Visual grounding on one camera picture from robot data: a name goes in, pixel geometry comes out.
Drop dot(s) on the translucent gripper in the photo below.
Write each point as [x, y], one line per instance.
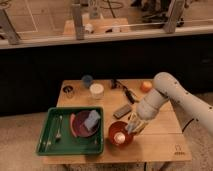
[141, 124]

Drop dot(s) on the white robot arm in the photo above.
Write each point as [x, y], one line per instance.
[167, 87]

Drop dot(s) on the red bowl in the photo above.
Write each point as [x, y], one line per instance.
[119, 126]

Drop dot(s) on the grey whetstone block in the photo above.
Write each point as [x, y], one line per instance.
[122, 111]

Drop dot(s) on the white egg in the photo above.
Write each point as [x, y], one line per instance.
[119, 138]

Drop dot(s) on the orange fruit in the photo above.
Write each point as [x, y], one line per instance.
[146, 86]

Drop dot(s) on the white cup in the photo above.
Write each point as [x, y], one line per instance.
[96, 90]

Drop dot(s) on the purple plate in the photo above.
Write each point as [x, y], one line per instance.
[78, 125]

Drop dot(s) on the blue cup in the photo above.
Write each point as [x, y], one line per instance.
[87, 80]

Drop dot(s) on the green plastic tray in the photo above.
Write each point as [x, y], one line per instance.
[70, 143]

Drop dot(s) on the small metal cup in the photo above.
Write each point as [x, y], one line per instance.
[69, 91]

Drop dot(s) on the metal fork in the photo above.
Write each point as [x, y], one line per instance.
[58, 135]

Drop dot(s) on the metal spoon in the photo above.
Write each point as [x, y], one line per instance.
[51, 133]

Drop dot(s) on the black handled tool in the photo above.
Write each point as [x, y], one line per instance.
[128, 93]

